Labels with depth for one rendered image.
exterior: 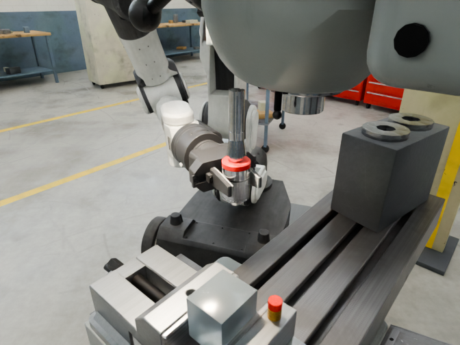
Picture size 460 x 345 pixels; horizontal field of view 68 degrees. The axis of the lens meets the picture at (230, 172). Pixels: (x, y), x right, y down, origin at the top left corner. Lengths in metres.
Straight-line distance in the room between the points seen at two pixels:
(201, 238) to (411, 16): 1.17
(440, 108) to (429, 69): 1.92
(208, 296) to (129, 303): 0.14
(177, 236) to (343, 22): 1.14
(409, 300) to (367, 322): 1.52
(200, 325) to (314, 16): 0.32
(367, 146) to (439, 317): 1.48
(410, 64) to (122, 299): 0.43
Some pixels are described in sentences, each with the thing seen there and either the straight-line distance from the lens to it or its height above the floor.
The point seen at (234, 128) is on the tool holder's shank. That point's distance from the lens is 0.51.
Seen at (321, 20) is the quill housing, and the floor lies 1.38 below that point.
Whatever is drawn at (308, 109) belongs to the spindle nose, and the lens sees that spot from 0.38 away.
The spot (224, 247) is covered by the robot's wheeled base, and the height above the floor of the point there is 0.59.
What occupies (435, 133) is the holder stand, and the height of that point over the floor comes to 1.15.
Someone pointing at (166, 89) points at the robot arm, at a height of 1.18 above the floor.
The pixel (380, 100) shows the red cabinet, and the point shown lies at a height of 0.16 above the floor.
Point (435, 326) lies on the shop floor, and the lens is 2.04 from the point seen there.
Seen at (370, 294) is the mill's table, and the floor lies 0.96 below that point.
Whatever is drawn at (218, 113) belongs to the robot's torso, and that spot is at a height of 1.05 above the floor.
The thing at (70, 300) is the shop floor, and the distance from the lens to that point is 2.06.
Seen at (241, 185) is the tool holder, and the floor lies 1.13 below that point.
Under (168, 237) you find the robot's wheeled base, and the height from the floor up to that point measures 0.58.
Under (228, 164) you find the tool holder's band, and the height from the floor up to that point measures 1.16.
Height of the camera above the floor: 1.39
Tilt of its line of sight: 27 degrees down
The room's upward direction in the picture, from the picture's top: straight up
